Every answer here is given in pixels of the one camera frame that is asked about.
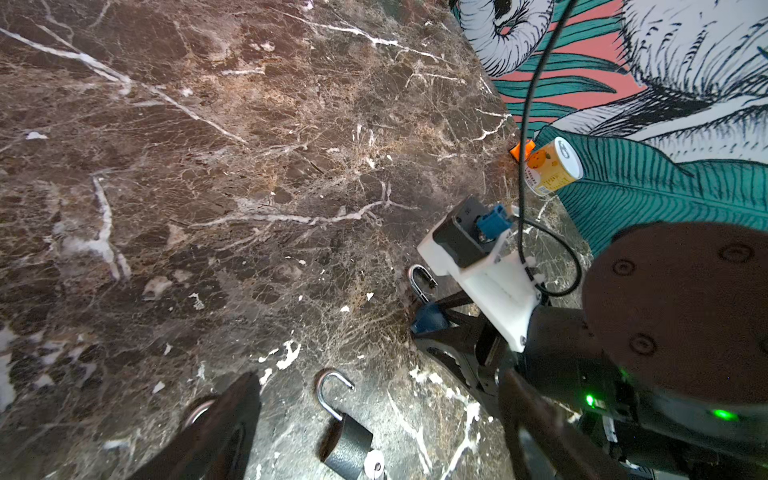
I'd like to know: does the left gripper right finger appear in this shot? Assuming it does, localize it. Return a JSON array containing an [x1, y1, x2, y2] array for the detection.
[[498, 369, 627, 479]]

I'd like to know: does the small orange object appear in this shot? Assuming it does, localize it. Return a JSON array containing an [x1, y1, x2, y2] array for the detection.
[[509, 140, 536, 162]]

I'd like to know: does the blue padlock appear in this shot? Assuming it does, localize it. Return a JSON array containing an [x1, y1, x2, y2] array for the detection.
[[179, 395, 218, 431], [407, 264, 450, 335]]

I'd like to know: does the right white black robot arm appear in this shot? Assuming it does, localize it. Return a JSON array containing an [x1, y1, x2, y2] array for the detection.
[[411, 222, 767, 479]]

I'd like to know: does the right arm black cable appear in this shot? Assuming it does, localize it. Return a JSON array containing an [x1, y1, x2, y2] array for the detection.
[[515, 0, 584, 299]]

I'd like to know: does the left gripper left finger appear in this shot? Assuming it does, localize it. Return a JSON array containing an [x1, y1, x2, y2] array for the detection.
[[131, 372, 261, 479]]

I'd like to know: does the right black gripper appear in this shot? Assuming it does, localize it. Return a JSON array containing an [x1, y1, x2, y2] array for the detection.
[[412, 291, 528, 417]]

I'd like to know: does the left black padlock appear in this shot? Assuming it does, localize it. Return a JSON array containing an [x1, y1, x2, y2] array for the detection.
[[315, 369, 386, 480]]

